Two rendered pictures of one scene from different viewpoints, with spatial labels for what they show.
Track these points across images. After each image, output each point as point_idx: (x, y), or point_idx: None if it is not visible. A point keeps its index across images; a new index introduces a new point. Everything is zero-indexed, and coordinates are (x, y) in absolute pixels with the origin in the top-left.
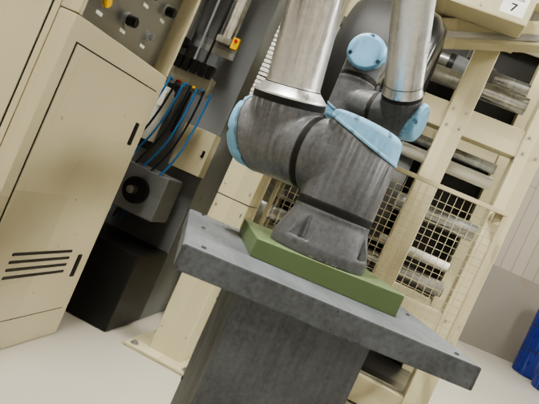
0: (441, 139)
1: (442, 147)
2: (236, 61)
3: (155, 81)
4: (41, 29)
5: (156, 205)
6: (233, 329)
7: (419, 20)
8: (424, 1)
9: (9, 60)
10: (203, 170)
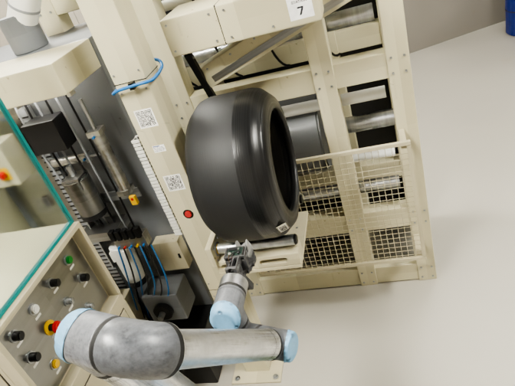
0: (323, 102)
1: (329, 107)
2: (142, 183)
3: (117, 309)
4: None
5: (182, 310)
6: None
7: (240, 361)
8: (234, 360)
9: None
10: (188, 260)
